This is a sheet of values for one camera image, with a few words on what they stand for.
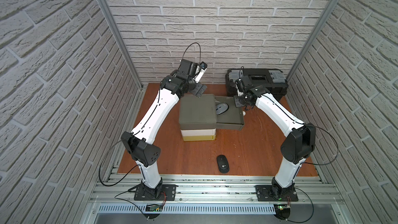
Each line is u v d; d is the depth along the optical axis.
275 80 1.00
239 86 0.69
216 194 0.75
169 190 0.76
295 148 0.47
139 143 0.43
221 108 0.87
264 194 0.74
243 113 0.84
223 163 0.82
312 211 0.70
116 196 0.62
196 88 0.68
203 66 0.65
